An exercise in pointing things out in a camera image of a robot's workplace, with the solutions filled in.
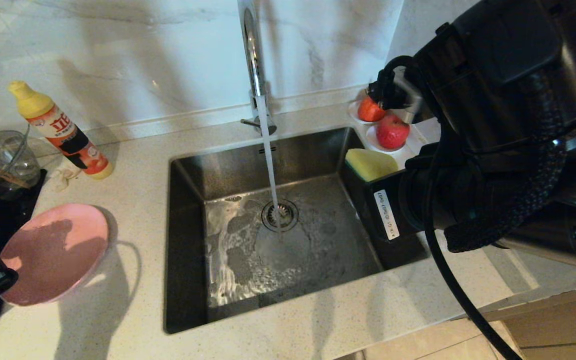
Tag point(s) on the crumpled white tissue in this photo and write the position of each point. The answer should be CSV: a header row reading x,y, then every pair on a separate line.
x,y
65,176

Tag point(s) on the chrome kitchen faucet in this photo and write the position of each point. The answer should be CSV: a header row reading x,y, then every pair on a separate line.
x,y
252,55

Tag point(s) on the red apple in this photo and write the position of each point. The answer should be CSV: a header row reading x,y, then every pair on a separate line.
x,y
393,132

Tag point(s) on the yellow fish-shaped sponge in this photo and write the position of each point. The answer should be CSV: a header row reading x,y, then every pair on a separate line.
x,y
370,162

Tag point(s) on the stainless steel sink basin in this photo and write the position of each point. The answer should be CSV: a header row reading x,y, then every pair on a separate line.
x,y
288,165

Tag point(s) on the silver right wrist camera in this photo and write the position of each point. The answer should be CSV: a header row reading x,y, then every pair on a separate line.
x,y
410,100

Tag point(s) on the running tap water stream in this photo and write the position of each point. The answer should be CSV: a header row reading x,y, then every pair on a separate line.
x,y
269,160

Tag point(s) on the orange dish soap bottle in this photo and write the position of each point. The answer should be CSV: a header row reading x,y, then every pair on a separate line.
x,y
67,135

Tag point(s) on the pink round plate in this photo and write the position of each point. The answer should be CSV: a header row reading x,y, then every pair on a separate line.
x,y
57,250

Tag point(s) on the small white dish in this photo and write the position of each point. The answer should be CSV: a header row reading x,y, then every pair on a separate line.
x,y
373,142
353,115

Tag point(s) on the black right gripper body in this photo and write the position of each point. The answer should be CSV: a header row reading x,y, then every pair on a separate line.
x,y
418,200

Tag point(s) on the clear glass bowl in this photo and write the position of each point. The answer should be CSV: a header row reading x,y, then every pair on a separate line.
x,y
10,150

